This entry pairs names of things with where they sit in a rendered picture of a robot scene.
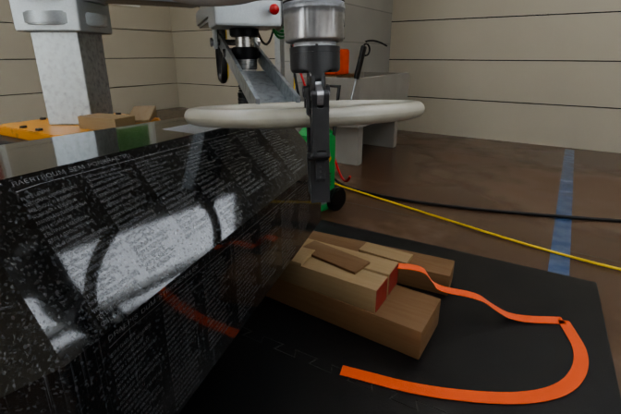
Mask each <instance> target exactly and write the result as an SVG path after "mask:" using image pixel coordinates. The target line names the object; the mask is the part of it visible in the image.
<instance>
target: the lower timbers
mask: <svg viewBox="0 0 621 414"><path fill-rule="evenodd" d="M308 238H310V239H314V240H317V241H321V242H324V243H328V244H331V245H335V246H338V247H342V248H345V249H349V250H355V251H359V249H360V248H361V247H362V246H363V245H364V244H365V243H366V242H365V241H360V240H356V239H352V238H347V237H340V236H335V235H330V234H326V233H322V232H317V231H312V233H311V234H310V236H309V237H308ZM384 247H387V246H384ZM387 248H390V249H394V250H400V251H404V252H406V253H410V254H413V258H412V259H411V260H410V262H409V263H408V264H414V265H418V266H420V267H422V268H424V269H425V271H426V272H427V274H428V276H429V277H430V278H431V279H432V280H433V282H434V283H436V284H438V285H441V286H447V287H450V286H451V283H452V279H453V272H454V265H455V261H452V260H448V259H444V258H439V257H434V256H431V255H426V254H421V253H418V252H413V251H408V250H401V249H396V248H391V247H387ZM428 276H427V275H426V274H424V273H421V272H417V271H412V270H405V269H398V276H397V283H398V284H401V285H405V286H412V287H416V288H419V289H423V290H427V291H431V292H434V293H438V294H442V295H446V296H448V293H445V292H442V291H440V290H438V289H436V287H435V286H434V284H433V283H432V281H431V280H430V278H429V277H428ZM266 297H268V298H272V299H274V300H277V301H279V302H281V303H284V304H286V305H287V306H290V307H292V308H295V309H297V310H299V311H303V312H306V313H308V314H309V315H312V316H314V317H317V318H319V319H321V320H324V321H326V322H329V323H331V324H334V325H336V326H339V327H341V328H343V329H346V330H348V331H350V332H352V333H354V334H357V335H361V336H363V337H365V338H368V339H370V340H372V341H374V342H376V343H379V344H381V345H384V346H386V347H390V348H392V349H393V350H396V351H398V352H401V353H403V354H405V355H408V356H410V357H412V358H414V359H420V356H421V354H422V352H423V351H424V349H425V348H426V346H427V344H428V342H429V340H430V339H431V337H432V334H433V332H434V330H435V328H436V326H437V325H438V321H439V313H440V305H441V299H440V298H436V297H433V296H430V295H427V294H424V293H421V292H419V291H416V290H412V289H409V288H406V287H403V286H399V285H395V287H394V288H393V290H392V291H391V293H390V294H389V295H388V296H386V300H385V301H384V303H383V304H382V305H381V307H380V308H379V309H378V310H377V311H376V312H375V313H373V312H371V311H368V310H364V309H362V308H359V307H356V306H353V305H350V304H348V303H346V302H343V301H340V300H338V299H335V298H330V297H327V296H325V295H323V294H320V293H317V292H315V291H312V290H309V289H307V288H304V287H302V286H297V285H294V284H292V283H289V282H287V281H284V280H281V279H279V278H278V279H277V280H276V282H275V283H274V285H273V286H272V288H271V289H270V290H269V292H268V293H267V294H266Z"/></svg>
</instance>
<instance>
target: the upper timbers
mask: <svg viewBox="0 0 621 414"><path fill-rule="evenodd" d="M312 241H314V239H310V238H307V240H306V241H305V243H304V244H303V245H302V247H304V246H306V245H307V244H309V243H311V242H312ZM318 242H320V243H323V244H325V245H327V246H330V247H332V248H335V249H338V250H342V251H343V252H346V253H349V254H351V255H354V256H357V257H359V258H361V259H363V260H366V261H369V262H370V264H369V265H367V266H366V267H365V268H363V269H362V270H360V271H359V272H358V273H356V274H352V273H350V272H347V271H345V270H342V269H340V268H338V267H335V266H333V265H332V264H329V263H327V262H323V261H321V260H318V259H316V258H313V257H310V258H309V259H308V260H307V261H306V262H305V263H304V264H303V265H302V266H298V265H296V264H292V263H290V264H289V265H288V266H287V267H286V269H285V270H284V271H283V272H282V274H281V275H280V276H279V279H281V280H284V281H287V282H289V283H292V284H294V285H297V286H302V287H304V288H307V289H309V290H312V291H315V292H317V293H320V294H323V295H325V296H327V297H330V298H335V299H338V300H340V301H343V302H346V303H348V304H350V305H353V306H356V307H359V308H362V309H364V310H366V311H371V312H373V313H375V312H376V311H377V310H378V309H379V308H380V307H381V305H382V304H383V303H384V301H385V300H386V296H388V295H389V294H390V293H391V291H392V290H393V288H394V287H395V285H396V283H397V276H398V269H397V267H398V264H399V263H398V262H394V261H390V260H387V259H384V258H380V257H376V256H372V255H370V254H366V253H362V252H358V251H355V250H349V249H345V248H342V247H338V246H335V245H331V244H328V243H324V242H321V241H318Z"/></svg>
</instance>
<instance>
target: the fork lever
mask: <svg viewBox="0 0 621 414"><path fill-rule="evenodd" d="M217 41H218V45H219V48H220V50H221V52H222V53H223V57H224V58H225V60H226V62H227V64H228V65H229V67H230V69H231V71H232V72H233V74H234V76H235V78H236V80H237V83H238V85H239V87H240V89H241V90H242V91H243V93H244V95H245V97H246V99H247V101H248V103H249V104H260V103H281V102H296V103H300V96H299V95H298V93H297V92H296V91H295V90H294V89H293V87H292V86H291V85H290V84H289V82H288V81H287V80H286V79H285V77H284V76H283V75H282V74H281V73H280V71H279V70H278V69H277V68H276V66H275V65H274V64H273V63H272V61H271V60H270V59H269V58H268V57H267V55H266V54H265V53H264V52H263V50H262V49H261V48H260V45H261V42H260V38H258V44H257V43H256V42H254V47H257V48H259V58H258V59H257V62H258V63H259V65H260V66H261V68H262V69H263V71H243V69H242V68H241V66H240V64H239V63H238V61H237V60H236V58H235V56H234V55H233V53H232V51H231V50H230V48H229V46H228V45H236V40H225V39H224V37H223V36H222V34H221V33H218V40H217Z"/></svg>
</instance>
